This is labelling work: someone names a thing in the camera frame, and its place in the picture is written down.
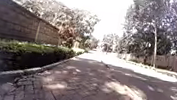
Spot distant trees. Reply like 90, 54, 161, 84
99, 31, 123, 56

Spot brick path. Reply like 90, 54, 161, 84
0, 43, 176, 100

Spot row of leafy trees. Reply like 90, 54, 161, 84
4, 0, 103, 52

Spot green hedge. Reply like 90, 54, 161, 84
0, 36, 87, 86

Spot row of tall trees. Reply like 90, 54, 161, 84
116, 0, 177, 72

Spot grey asphalt road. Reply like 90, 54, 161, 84
78, 48, 177, 100

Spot grass verge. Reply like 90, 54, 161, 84
122, 59, 177, 82

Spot brown brick wall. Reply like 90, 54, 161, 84
0, 0, 67, 49

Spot brown boundary wall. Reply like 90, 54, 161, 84
117, 45, 177, 75

